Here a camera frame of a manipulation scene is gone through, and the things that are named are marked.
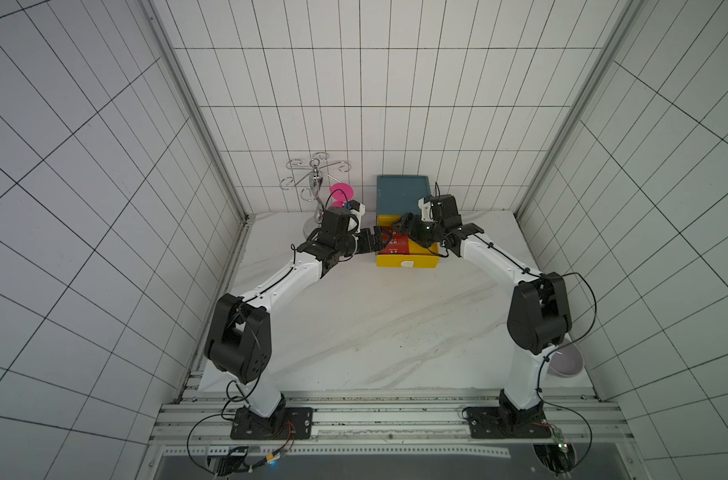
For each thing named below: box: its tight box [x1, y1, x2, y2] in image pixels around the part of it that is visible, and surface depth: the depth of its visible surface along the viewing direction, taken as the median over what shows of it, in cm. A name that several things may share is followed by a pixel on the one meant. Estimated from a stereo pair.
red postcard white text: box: [378, 226, 410, 255], surface depth 92 cm
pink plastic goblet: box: [330, 182, 354, 208], surface depth 93 cm
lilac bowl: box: [547, 343, 584, 378], surface depth 79 cm
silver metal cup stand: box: [280, 152, 352, 238], surface depth 94 cm
